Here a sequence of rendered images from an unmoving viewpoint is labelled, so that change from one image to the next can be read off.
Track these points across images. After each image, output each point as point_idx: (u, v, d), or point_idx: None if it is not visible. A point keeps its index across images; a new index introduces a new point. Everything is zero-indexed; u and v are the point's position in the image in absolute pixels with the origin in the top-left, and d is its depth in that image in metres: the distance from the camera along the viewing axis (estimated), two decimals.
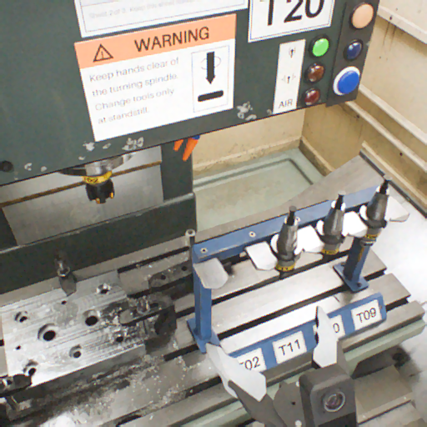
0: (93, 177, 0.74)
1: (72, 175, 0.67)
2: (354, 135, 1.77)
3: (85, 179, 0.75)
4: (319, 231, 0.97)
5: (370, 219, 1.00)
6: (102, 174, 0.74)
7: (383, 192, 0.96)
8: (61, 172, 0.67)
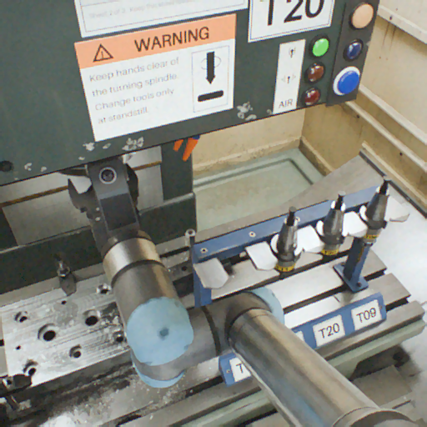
0: None
1: (72, 175, 0.67)
2: (354, 135, 1.77)
3: None
4: (319, 232, 0.97)
5: (370, 220, 1.00)
6: None
7: (383, 193, 0.96)
8: (61, 172, 0.67)
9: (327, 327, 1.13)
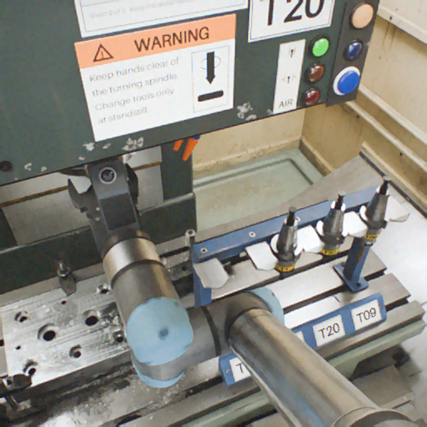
0: None
1: (72, 175, 0.67)
2: (354, 135, 1.77)
3: None
4: (319, 232, 0.97)
5: (370, 220, 1.00)
6: None
7: (383, 193, 0.96)
8: (61, 172, 0.67)
9: (327, 327, 1.13)
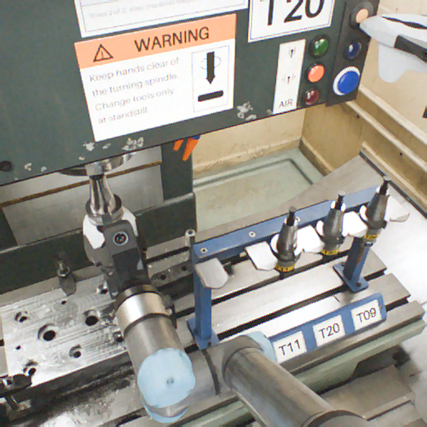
0: None
1: (72, 175, 0.67)
2: (354, 135, 1.77)
3: (98, 233, 0.84)
4: (319, 232, 0.97)
5: (370, 220, 1.00)
6: None
7: (383, 193, 0.96)
8: (61, 172, 0.67)
9: (327, 327, 1.13)
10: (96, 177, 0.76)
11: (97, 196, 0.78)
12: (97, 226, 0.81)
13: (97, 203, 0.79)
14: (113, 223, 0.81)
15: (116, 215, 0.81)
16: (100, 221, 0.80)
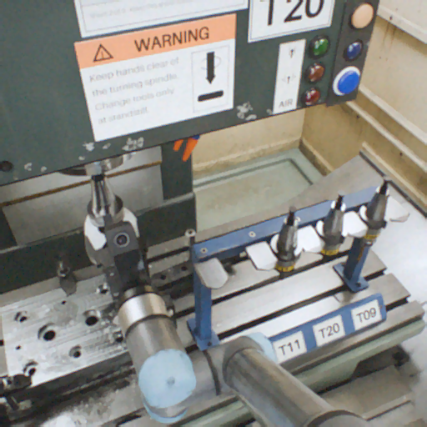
0: None
1: (72, 175, 0.67)
2: (354, 135, 1.77)
3: (100, 233, 0.84)
4: (319, 232, 0.97)
5: (370, 220, 1.00)
6: None
7: (383, 193, 0.96)
8: (61, 172, 0.67)
9: (327, 327, 1.13)
10: (97, 178, 0.76)
11: (99, 197, 0.78)
12: (97, 227, 0.82)
13: (98, 203, 0.79)
14: None
15: (118, 216, 0.81)
16: (102, 222, 0.81)
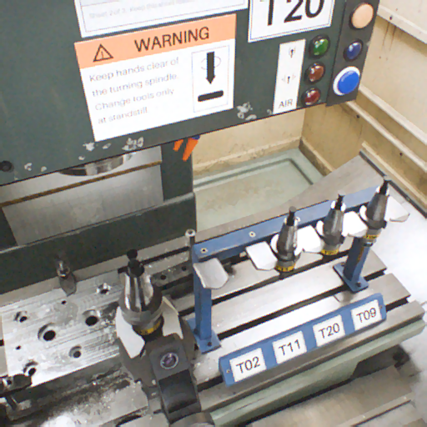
0: (143, 329, 0.69)
1: (72, 175, 0.67)
2: (354, 135, 1.77)
3: (133, 330, 0.70)
4: (319, 232, 0.97)
5: (370, 220, 1.00)
6: (153, 326, 0.69)
7: (383, 193, 0.96)
8: (61, 172, 0.67)
9: (327, 327, 1.13)
10: (134, 273, 0.62)
11: (136, 294, 0.64)
12: (133, 325, 0.67)
13: (134, 300, 0.65)
14: (152, 322, 0.67)
15: (156, 313, 0.67)
16: (138, 321, 0.66)
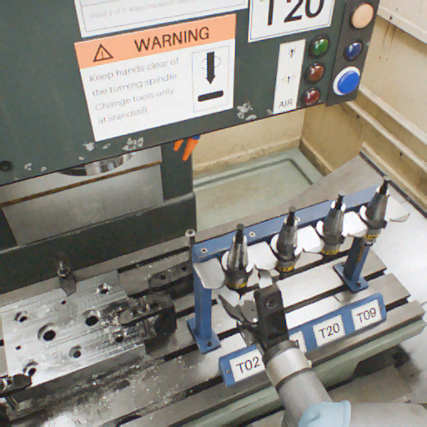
0: (238, 284, 0.93)
1: (72, 175, 0.67)
2: (354, 135, 1.77)
3: (230, 285, 0.94)
4: (319, 232, 0.97)
5: (370, 220, 1.00)
6: (245, 282, 0.94)
7: (383, 193, 0.96)
8: (61, 172, 0.67)
9: (327, 327, 1.13)
10: (240, 241, 0.86)
11: (238, 256, 0.88)
12: (232, 280, 0.92)
13: (236, 261, 0.89)
14: (246, 278, 0.92)
15: (250, 271, 0.91)
16: (237, 277, 0.91)
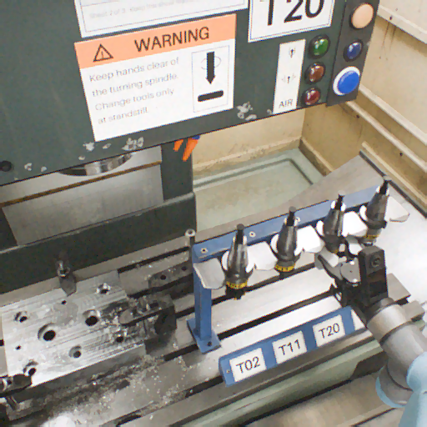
0: (238, 284, 0.93)
1: (72, 175, 0.67)
2: (354, 135, 1.77)
3: (230, 285, 0.94)
4: (319, 232, 0.97)
5: (370, 220, 1.00)
6: (245, 282, 0.94)
7: (383, 193, 0.96)
8: (61, 172, 0.67)
9: (327, 327, 1.13)
10: (240, 241, 0.86)
11: (238, 256, 0.88)
12: (232, 280, 0.92)
13: (237, 261, 0.89)
14: (246, 278, 0.92)
15: (250, 271, 0.91)
16: (237, 277, 0.91)
